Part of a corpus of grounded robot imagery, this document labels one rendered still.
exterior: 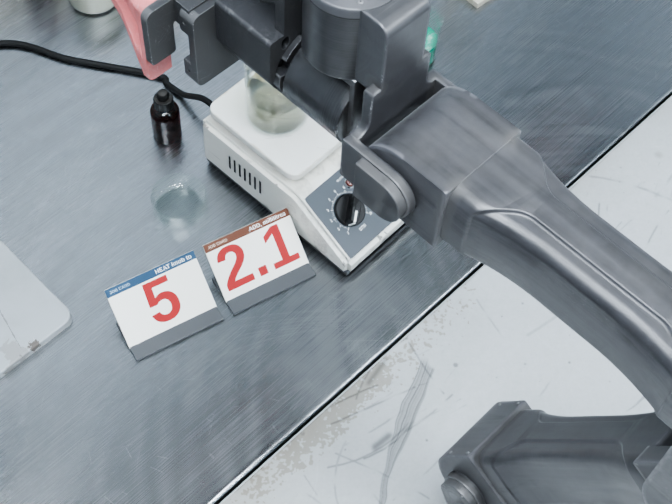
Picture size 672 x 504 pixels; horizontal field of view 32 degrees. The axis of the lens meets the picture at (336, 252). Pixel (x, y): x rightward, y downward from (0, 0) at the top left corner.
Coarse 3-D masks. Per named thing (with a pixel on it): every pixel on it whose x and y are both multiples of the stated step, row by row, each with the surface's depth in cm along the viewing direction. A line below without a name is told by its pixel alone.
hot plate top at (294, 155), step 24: (240, 96) 113; (216, 120) 112; (240, 120) 111; (312, 120) 112; (264, 144) 110; (288, 144) 110; (312, 144) 110; (336, 144) 110; (288, 168) 108; (312, 168) 109
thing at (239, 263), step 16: (272, 224) 111; (288, 224) 112; (240, 240) 110; (256, 240) 111; (272, 240) 112; (288, 240) 112; (224, 256) 110; (240, 256) 110; (256, 256) 111; (272, 256) 112; (288, 256) 112; (224, 272) 110; (240, 272) 111; (256, 272) 111; (272, 272) 112; (224, 288) 110
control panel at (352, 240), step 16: (336, 176) 111; (320, 192) 110; (336, 192) 111; (352, 192) 112; (320, 208) 110; (368, 208) 112; (336, 224) 110; (368, 224) 112; (384, 224) 113; (336, 240) 110; (352, 240) 111; (368, 240) 112; (352, 256) 111
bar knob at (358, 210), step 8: (336, 200) 111; (344, 200) 111; (352, 200) 110; (336, 208) 110; (344, 208) 111; (352, 208) 109; (360, 208) 110; (336, 216) 110; (344, 216) 110; (352, 216) 109; (360, 216) 111; (344, 224) 110; (352, 224) 110
